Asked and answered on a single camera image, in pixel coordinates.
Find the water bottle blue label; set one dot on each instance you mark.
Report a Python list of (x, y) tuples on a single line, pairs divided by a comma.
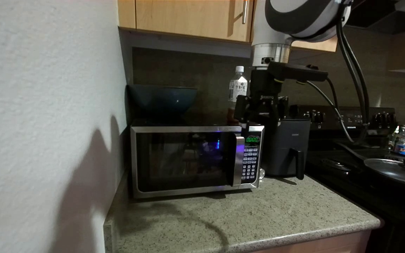
[(404, 140)]

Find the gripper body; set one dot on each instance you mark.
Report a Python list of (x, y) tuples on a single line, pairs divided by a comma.
[(263, 84)]

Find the silver black microwave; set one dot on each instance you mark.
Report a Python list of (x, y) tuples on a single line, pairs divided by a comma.
[(188, 161)]

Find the microwave door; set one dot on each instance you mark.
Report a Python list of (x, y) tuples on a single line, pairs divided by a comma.
[(181, 161)]

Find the black air fryer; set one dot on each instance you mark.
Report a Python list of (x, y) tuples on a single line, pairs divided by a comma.
[(285, 147)]

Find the stove knob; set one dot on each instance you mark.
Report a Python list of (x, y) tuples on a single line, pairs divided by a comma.
[(384, 118), (376, 118), (306, 115), (313, 116), (320, 116)]

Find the clear plastic bottle white cap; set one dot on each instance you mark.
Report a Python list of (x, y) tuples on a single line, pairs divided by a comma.
[(237, 89)]

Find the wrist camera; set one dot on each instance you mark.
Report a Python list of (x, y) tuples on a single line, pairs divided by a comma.
[(295, 72)]

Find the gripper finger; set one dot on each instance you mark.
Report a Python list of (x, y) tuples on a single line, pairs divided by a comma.
[(242, 109), (282, 108)]

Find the black frying pan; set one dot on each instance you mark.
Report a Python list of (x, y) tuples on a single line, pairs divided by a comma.
[(381, 186)]

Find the black stove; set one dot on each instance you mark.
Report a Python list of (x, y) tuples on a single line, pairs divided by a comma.
[(357, 189)]

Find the black range hood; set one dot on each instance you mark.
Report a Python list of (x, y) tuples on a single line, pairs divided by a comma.
[(389, 15)]

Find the glass pan lid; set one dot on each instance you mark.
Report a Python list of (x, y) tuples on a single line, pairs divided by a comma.
[(392, 171)]

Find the stove burner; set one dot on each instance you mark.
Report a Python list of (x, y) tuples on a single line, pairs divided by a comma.
[(336, 165)]

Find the dark blue bowl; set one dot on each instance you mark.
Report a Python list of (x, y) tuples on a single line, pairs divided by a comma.
[(162, 98)]

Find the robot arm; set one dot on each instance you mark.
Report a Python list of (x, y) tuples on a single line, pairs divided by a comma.
[(276, 24)]

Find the wooden wall cabinet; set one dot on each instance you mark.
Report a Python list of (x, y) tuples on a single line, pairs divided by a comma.
[(188, 17)]

